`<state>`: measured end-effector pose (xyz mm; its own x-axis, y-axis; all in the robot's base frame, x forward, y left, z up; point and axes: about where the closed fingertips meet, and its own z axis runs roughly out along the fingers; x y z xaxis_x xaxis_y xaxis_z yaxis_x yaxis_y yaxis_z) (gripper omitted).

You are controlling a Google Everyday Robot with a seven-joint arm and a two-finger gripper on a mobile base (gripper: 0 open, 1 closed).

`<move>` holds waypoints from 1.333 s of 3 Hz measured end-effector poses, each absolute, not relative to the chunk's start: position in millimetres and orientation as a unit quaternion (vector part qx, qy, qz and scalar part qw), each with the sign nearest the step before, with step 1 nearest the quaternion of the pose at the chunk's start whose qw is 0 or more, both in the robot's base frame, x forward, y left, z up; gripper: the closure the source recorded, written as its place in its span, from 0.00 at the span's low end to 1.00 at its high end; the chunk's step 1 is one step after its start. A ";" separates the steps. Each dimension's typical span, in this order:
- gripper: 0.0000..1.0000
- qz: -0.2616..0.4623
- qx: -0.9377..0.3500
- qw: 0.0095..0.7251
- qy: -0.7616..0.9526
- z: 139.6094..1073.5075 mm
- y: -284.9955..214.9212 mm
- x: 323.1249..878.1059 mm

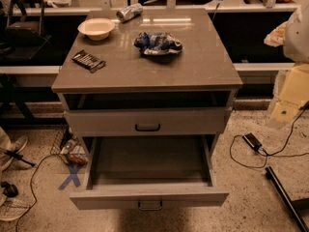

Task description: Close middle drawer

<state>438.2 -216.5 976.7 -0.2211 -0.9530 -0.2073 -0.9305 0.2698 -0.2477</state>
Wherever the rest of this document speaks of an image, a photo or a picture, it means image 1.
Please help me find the grey drawer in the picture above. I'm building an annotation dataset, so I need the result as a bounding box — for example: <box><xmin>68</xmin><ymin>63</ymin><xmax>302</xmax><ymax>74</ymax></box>
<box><xmin>64</xmin><ymin>107</ymin><xmax>232</xmax><ymax>137</ymax></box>
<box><xmin>70</xmin><ymin>135</ymin><xmax>228</xmax><ymax>211</ymax></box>

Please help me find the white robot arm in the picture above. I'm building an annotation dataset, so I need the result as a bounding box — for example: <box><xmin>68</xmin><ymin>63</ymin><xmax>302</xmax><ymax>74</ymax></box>
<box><xmin>264</xmin><ymin>0</ymin><xmax>309</xmax><ymax>123</ymax></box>

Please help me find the grey drawer cabinet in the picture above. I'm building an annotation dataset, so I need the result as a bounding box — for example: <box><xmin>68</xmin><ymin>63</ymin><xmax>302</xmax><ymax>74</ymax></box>
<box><xmin>51</xmin><ymin>7</ymin><xmax>244</xmax><ymax>191</ymax></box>

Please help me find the grey top drawer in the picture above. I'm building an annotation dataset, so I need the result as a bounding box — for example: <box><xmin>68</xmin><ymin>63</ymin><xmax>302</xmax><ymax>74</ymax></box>
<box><xmin>64</xmin><ymin>107</ymin><xmax>232</xmax><ymax>137</ymax></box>

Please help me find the blue white chip bag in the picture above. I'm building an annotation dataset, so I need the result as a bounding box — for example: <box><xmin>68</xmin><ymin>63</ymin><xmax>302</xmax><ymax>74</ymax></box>
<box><xmin>133</xmin><ymin>32</ymin><xmax>183</xmax><ymax>56</ymax></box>

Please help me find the black snack bar wrapper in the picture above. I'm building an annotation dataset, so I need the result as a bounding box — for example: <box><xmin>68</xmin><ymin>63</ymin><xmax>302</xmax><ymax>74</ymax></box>
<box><xmin>71</xmin><ymin>50</ymin><xmax>105</xmax><ymax>73</ymax></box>

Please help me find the white bowl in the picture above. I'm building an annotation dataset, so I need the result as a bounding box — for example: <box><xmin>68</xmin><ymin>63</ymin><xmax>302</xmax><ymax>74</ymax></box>
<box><xmin>78</xmin><ymin>18</ymin><xmax>115</xmax><ymax>41</ymax></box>

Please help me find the black power adapter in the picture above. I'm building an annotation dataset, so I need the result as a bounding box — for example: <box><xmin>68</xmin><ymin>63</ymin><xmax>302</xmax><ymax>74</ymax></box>
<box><xmin>242</xmin><ymin>133</ymin><xmax>262</xmax><ymax>152</ymax></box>

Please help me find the crushed silver can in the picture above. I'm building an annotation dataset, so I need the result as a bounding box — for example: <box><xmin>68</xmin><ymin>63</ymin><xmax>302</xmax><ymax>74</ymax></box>
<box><xmin>116</xmin><ymin>3</ymin><xmax>143</xmax><ymax>23</ymax></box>

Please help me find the grey sneaker upper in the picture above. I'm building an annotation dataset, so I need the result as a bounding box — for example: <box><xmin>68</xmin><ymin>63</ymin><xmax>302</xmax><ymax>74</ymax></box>
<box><xmin>0</xmin><ymin>135</ymin><xmax>28</xmax><ymax>171</ymax></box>

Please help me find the white sneaker lower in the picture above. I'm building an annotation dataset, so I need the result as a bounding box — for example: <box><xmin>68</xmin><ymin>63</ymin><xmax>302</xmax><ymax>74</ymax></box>
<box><xmin>0</xmin><ymin>198</ymin><xmax>29</xmax><ymax>221</ymax></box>

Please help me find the black metal stand leg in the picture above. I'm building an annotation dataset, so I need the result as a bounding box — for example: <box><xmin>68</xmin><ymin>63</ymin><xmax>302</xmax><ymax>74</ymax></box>
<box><xmin>266</xmin><ymin>166</ymin><xmax>309</xmax><ymax>232</ymax></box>

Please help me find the wire basket with snacks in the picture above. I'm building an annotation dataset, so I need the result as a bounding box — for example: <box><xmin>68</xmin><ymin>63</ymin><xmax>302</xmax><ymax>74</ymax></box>
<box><xmin>50</xmin><ymin>126</ymin><xmax>88</xmax><ymax>165</ymax></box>

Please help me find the black floor cable left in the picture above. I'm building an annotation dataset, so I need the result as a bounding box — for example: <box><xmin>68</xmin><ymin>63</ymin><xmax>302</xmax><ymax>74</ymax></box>
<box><xmin>14</xmin><ymin>153</ymin><xmax>62</xmax><ymax>232</ymax></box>

